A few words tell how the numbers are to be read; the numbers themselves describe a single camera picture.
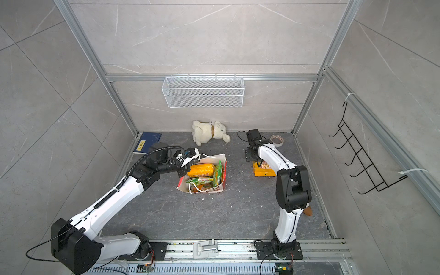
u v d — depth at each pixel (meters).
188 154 0.60
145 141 1.14
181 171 0.66
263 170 0.95
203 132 1.10
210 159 0.82
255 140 0.73
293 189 0.50
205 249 0.72
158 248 0.73
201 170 0.81
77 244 0.37
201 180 0.82
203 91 1.01
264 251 0.73
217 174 0.79
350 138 0.72
